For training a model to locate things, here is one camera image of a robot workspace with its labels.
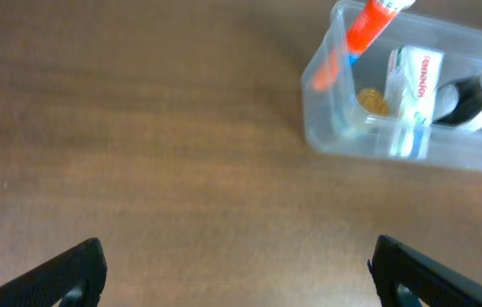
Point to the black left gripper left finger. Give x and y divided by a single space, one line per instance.
74 278

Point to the small gold-lidded jar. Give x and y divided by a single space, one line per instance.
373 101

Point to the orange effervescent tablet tube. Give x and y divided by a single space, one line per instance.
365 29

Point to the black bottle white cap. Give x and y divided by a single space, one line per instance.
458 102

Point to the clear plastic container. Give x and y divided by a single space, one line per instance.
335 122

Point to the white blue medicine box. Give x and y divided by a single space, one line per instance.
411 83

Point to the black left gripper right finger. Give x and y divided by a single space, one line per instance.
405 277

